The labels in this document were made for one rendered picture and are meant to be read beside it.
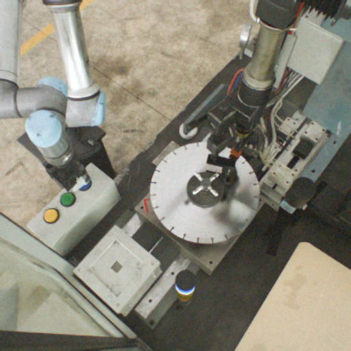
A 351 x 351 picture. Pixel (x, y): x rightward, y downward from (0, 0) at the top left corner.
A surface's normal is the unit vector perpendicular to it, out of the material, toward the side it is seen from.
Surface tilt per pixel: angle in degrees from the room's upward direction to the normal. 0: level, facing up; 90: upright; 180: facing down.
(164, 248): 0
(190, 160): 0
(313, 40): 90
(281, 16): 90
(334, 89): 90
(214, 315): 0
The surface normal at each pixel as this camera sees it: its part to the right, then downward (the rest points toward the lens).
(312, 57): -0.63, 0.70
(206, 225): 0.00, -0.43
